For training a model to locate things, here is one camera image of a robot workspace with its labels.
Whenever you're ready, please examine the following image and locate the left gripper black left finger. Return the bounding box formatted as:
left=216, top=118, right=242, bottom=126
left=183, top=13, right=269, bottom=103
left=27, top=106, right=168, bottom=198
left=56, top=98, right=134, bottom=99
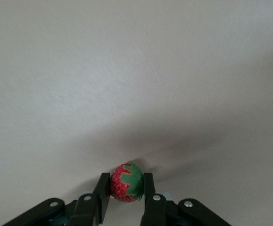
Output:
left=1, top=172, right=111, bottom=226

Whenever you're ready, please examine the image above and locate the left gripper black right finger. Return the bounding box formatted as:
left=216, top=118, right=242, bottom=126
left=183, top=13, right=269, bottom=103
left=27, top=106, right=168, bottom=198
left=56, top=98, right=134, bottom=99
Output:
left=140, top=172, right=232, bottom=226

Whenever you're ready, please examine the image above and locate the red strawberry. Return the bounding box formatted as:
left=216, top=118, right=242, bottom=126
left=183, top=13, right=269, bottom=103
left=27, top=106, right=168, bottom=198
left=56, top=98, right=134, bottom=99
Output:
left=109, top=161, right=144, bottom=203

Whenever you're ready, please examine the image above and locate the paper table cover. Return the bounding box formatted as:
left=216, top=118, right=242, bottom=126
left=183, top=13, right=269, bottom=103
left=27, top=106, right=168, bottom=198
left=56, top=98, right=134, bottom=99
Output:
left=0, top=0, right=273, bottom=226

